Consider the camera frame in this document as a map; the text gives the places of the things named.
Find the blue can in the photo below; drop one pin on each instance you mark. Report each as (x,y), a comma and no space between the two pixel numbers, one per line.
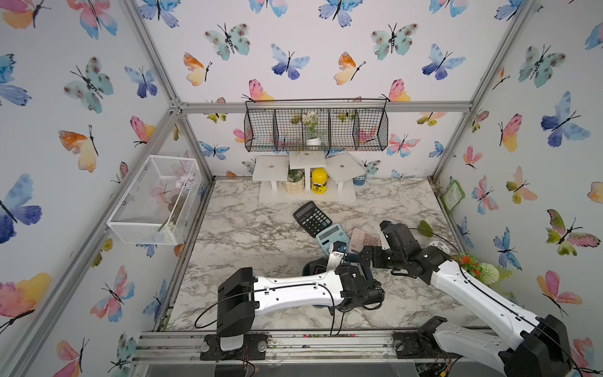
(360,180)

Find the black calculator at back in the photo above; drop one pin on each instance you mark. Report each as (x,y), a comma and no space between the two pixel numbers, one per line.
(312,219)

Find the white wooden riser shelf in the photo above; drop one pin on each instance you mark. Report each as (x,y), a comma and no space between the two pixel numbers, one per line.
(271,173)

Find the black wire wall basket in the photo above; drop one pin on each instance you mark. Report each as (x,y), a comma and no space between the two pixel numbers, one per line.
(345,125)

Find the round sticker roll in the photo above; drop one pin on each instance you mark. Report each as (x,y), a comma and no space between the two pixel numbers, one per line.
(441,246)

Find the pink calculator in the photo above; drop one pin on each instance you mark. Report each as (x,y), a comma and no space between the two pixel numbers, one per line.
(361,238)

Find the light blue calculator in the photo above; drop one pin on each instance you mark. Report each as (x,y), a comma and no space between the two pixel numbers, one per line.
(332,234)

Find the yellow plastic jar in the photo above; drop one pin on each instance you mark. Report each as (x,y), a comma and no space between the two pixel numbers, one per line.
(319,181)

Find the cream bubble plant pot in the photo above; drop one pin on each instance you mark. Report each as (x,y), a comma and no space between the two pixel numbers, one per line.
(295,183)

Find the small white flower pot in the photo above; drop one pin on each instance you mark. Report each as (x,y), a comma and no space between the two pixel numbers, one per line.
(311,123)

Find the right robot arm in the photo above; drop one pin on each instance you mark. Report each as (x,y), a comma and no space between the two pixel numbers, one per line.
(521,343)

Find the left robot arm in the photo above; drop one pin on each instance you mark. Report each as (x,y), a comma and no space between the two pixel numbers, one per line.
(244,297)

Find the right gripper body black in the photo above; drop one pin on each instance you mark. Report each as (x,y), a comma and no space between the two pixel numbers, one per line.
(385,258)

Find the white mesh wall basket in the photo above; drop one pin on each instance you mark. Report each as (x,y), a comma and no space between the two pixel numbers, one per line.
(156,205)

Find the dark teal storage tray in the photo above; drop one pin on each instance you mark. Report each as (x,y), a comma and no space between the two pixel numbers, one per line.
(316,268)

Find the aluminium front rail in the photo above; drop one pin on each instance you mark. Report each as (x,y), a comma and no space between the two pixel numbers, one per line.
(279,347)

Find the flower bouquet pot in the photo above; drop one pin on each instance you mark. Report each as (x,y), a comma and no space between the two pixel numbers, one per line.
(485,272)

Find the green framed card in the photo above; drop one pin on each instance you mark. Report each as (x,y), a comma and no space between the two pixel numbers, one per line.
(452,196)

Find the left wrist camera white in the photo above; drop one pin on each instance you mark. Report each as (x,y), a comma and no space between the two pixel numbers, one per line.
(337,255)

